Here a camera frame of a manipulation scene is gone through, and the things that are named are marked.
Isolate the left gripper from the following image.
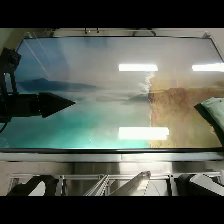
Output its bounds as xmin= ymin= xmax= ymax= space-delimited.
xmin=9 ymin=92 xmax=44 ymax=119

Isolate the pale green garment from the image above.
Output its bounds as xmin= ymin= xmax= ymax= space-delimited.
xmin=199 ymin=96 xmax=224 ymax=135

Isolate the black cable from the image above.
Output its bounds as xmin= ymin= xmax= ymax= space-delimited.
xmin=0 ymin=120 xmax=10 ymax=134

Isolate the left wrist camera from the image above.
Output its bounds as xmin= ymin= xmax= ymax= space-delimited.
xmin=0 ymin=47 xmax=23 ymax=98

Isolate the silver frame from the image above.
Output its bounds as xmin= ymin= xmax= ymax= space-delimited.
xmin=0 ymin=28 xmax=224 ymax=197

